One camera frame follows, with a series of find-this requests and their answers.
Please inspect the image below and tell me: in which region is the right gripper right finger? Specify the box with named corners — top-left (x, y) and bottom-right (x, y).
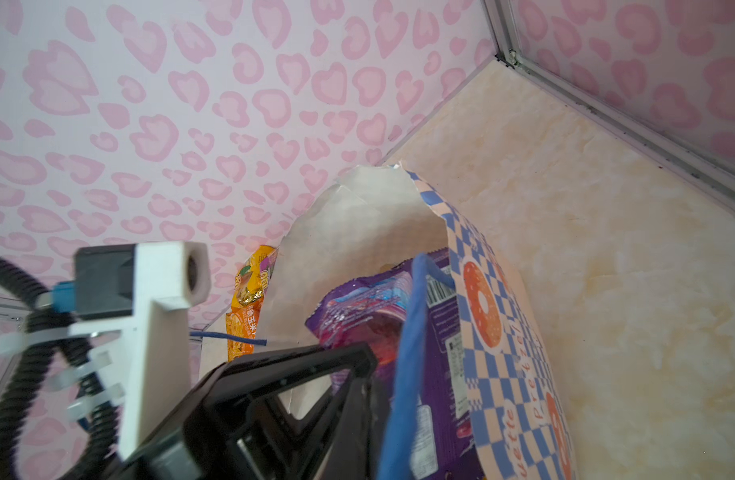
top-left (369, 377), bottom-right (391, 480)

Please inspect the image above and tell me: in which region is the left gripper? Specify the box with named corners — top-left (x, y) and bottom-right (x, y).
top-left (103, 343), bottom-right (377, 479)

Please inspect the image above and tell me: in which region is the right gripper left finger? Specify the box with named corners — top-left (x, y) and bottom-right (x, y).
top-left (295, 378), bottom-right (373, 479)

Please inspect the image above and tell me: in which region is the purple snack packet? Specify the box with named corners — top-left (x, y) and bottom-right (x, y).
top-left (305, 248), bottom-right (485, 479)

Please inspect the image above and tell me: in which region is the white blue checkered paper bag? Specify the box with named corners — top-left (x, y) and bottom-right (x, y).
top-left (190, 161), bottom-right (579, 480)

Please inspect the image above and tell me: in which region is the yellow orange candy bag back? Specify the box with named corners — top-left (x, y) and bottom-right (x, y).
top-left (232, 245), bottom-right (278, 308)

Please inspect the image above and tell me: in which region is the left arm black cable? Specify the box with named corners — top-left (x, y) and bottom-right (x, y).
top-left (0, 250), bottom-right (120, 480)

